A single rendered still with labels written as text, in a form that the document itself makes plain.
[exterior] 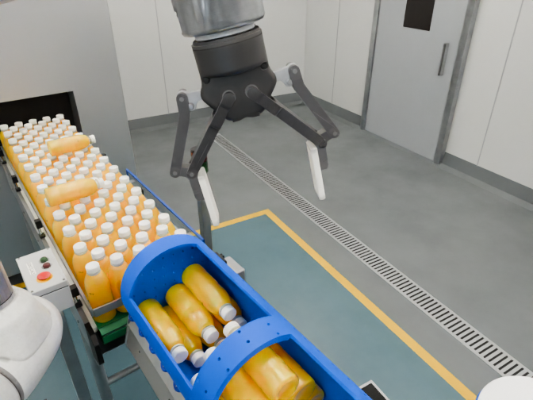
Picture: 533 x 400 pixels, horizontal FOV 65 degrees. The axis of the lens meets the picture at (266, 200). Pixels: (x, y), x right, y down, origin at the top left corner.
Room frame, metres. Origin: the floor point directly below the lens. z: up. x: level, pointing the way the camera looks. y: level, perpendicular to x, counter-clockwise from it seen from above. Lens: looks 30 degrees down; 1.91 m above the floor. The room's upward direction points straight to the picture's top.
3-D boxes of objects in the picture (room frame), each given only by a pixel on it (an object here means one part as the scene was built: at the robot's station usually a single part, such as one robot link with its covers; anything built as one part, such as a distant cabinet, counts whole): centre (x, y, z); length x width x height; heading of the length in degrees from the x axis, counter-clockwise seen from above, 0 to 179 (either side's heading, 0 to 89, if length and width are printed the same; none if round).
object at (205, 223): (1.52, 0.27, 0.55); 0.04 x 0.04 x 1.10; 37
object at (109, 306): (1.06, 0.37, 0.96); 0.40 x 0.01 x 0.03; 127
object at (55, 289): (0.98, 0.67, 1.05); 0.20 x 0.10 x 0.10; 37
